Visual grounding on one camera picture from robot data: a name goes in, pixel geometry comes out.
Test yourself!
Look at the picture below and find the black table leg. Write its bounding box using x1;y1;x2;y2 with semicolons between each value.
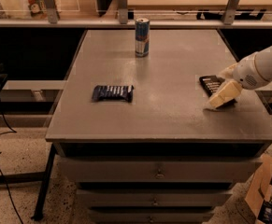
32;145;56;221

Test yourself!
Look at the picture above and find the redbull can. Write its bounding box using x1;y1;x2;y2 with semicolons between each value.
136;18;150;57

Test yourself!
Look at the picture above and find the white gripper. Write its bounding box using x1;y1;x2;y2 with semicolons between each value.
207;52;268;109

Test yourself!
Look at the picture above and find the dark chocolate rxbar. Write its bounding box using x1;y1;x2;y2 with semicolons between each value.
199;75;238;108

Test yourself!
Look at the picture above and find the grey drawer cabinet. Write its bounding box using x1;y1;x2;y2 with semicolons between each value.
46;30;272;224

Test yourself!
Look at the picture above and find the metal railing shelf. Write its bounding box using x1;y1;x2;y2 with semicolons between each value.
0;0;272;29

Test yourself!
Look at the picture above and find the blue snack bar wrapper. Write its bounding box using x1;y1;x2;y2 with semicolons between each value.
92;85;134;103

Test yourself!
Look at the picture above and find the cardboard box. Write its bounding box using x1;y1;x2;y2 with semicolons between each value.
245;154;272;224

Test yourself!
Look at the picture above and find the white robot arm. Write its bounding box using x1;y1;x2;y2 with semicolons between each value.
207;46;272;109

